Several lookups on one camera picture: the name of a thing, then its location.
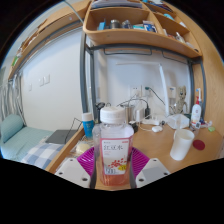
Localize blue tube with white cap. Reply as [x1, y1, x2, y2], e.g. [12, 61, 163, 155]
[81, 112, 95, 139]

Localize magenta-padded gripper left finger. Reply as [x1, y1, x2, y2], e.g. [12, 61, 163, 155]
[54, 146, 98, 190]

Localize grey metal loft frame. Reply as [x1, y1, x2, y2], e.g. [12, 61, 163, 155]
[79, 29, 208, 121]

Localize flat round red coaster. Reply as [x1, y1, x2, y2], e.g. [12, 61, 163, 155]
[192, 139, 206, 151]

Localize clear bottle with red drink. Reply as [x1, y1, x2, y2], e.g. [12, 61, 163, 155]
[92, 106, 135, 187]

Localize dark grey laptop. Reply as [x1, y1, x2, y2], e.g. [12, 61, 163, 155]
[45, 129, 78, 145]

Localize white desk lamp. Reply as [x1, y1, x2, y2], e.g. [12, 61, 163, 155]
[114, 61, 170, 118]

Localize wooden shelf unit with items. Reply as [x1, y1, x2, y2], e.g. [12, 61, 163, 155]
[83, 0, 204, 59]

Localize white wall light switches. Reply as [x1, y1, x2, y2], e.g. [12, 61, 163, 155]
[37, 73, 51, 87]

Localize white power strip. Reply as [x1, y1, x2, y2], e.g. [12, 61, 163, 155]
[141, 117, 161, 126]

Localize clear blue spray bottle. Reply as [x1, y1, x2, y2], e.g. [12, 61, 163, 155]
[195, 87, 203, 105]

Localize blue white plaid blanket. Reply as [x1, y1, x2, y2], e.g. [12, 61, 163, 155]
[21, 142, 68, 170]

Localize metal cup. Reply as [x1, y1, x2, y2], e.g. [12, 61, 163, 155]
[124, 103, 136, 124]

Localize grey striped curtain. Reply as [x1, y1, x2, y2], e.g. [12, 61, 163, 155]
[0, 74, 26, 126]

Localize white wall socket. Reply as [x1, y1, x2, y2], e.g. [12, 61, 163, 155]
[142, 85, 152, 98]
[129, 85, 143, 98]

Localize white red pump bottle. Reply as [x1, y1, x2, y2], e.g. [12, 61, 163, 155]
[190, 96, 203, 129]

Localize tree creature figurine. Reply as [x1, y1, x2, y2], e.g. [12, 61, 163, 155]
[173, 85, 188, 115]

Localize light green pillow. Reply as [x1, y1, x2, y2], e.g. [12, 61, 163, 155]
[0, 114, 25, 144]

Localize white earbuds case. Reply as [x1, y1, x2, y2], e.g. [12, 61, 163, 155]
[151, 125, 164, 133]

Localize light green bed mattress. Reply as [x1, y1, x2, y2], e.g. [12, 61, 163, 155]
[0, 125, 56, 161]

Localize black charger block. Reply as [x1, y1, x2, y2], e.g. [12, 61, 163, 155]
[129, 121, 139, 134]

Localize white paper box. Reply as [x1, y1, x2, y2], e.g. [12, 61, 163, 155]
[165, 113, 191, 130]

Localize wrapped round bun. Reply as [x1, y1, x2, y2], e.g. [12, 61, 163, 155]
[74, 141, 93, 156]

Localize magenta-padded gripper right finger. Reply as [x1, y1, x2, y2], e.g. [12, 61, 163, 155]
[128, 146, 172, 190]

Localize white plastic cup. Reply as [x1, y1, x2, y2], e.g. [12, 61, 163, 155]
[169, 128, 195, 162]

